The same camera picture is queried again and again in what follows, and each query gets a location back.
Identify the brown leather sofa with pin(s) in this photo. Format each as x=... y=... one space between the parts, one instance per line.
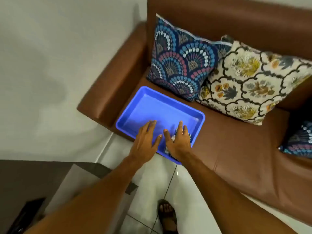
x=234 y=148

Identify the blue patterned cloth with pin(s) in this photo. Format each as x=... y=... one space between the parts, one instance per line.
x=173 y=138

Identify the dark brown side table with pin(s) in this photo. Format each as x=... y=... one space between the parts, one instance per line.
x=43 y=182

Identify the person's right thumb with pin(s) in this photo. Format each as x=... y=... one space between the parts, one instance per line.
x=168 y=136

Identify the blue plastic tray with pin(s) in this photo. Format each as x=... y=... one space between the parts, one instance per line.
x=156 y=107

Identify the person's left thumb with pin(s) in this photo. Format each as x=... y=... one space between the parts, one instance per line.
x=158 y=141

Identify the cream floral cushion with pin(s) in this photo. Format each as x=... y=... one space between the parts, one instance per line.
x=256 y=82

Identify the blue fan-pattern cushion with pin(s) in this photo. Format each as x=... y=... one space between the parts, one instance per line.
x=301 y=141
x=181 y=63

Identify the brown sandal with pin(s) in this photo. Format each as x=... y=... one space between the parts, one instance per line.
x=167 y=218

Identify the person's left forearm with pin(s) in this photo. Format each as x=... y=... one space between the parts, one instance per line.
x=92 y=199

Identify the person's right hand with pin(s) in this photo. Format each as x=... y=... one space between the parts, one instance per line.
x=180 y=146

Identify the person's left hand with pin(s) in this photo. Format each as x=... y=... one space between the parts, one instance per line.
x=144 y=143

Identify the person's right forearm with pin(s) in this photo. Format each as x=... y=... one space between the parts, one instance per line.
x=231 y=199

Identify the person's foot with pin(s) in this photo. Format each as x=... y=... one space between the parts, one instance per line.
x=168 y=214

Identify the black flat device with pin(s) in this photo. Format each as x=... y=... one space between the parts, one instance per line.
x=25 y=215

